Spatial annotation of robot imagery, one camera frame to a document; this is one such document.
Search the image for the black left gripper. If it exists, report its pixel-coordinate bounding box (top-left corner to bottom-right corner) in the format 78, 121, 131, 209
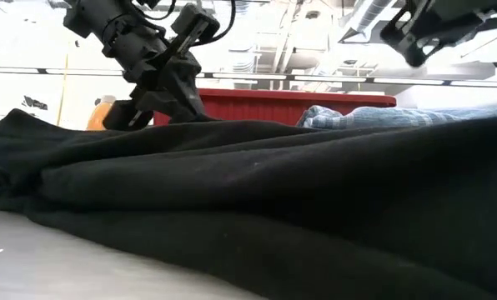
102, 39, 218, 132

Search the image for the grey striped garment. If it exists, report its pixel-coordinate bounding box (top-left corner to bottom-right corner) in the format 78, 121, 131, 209
296, 104, 497, 130

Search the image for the yellow hanging cable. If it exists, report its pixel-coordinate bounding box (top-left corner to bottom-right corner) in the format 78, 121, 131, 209
56, 52, 70, 127

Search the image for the ceiling light strip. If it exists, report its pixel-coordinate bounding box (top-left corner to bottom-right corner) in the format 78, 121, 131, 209
372, 77, 446, 86
449, 79, 497, 89
0, 65, 40, 75
46, 67, 124, 77
293, 74, 369, 83
202, 72, 288, 81

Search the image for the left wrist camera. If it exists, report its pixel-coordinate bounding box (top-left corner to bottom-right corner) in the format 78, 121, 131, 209
170, 2, 222, 58

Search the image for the red plastic laundry bin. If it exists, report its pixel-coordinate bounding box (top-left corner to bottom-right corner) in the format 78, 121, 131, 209
153, 87, 398, 128

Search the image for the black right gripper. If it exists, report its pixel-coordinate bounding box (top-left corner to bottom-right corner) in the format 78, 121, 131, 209
423, 0, 497, 45

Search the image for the orange spray bottle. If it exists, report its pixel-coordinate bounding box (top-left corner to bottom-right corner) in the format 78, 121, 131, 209
85, 94, 117, 132

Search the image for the black garment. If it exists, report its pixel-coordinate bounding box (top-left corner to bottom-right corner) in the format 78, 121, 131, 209
0, 107, 497, 300

